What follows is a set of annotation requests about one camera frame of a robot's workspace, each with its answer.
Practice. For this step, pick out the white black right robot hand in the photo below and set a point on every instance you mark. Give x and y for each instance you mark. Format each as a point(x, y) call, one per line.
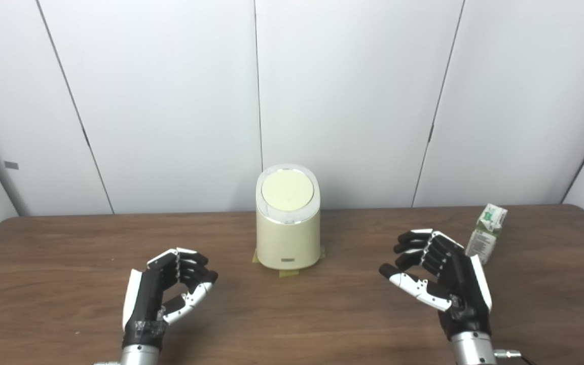
point(462, 284)

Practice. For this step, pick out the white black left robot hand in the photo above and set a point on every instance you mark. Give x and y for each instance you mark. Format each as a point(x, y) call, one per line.
point(145, 299)

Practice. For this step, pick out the green white milk carton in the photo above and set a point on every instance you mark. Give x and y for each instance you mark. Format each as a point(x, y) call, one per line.
point(484, 235)

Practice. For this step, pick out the cream-colored bin body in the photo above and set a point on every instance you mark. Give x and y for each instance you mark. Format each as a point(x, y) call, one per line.
point(287, 241)

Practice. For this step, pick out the cream round bin lid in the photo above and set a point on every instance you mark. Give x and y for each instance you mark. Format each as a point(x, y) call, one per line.
point(287, 190)

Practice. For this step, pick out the masking tape piece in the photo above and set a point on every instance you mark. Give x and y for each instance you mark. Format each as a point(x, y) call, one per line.
point(288, 273)
point(255, 256)

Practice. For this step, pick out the small gray wall tag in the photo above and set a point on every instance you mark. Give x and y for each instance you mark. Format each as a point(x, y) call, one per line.
point(11, 165)

